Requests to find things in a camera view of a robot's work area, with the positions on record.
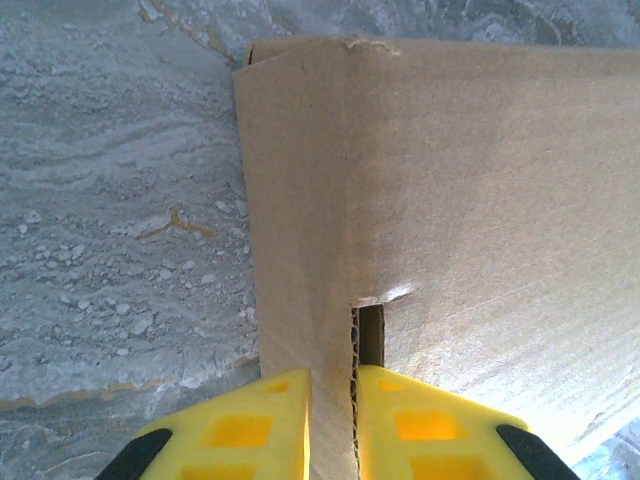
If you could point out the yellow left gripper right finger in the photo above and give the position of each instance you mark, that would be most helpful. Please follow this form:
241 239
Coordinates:
435 435

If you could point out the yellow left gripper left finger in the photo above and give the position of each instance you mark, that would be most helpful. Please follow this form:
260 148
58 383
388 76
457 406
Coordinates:
225 435

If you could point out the brown cardboard box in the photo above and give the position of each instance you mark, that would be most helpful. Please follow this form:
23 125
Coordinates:
450 175

